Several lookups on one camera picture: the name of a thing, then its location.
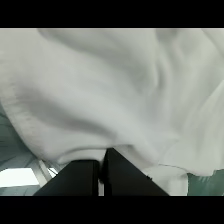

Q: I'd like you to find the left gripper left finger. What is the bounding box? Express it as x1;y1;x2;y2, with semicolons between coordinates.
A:
32;159;100;197

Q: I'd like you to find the white garment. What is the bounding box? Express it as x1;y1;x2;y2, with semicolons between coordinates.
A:
0;27;224;197

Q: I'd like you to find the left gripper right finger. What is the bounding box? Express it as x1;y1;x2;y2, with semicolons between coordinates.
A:
101;147;170;197

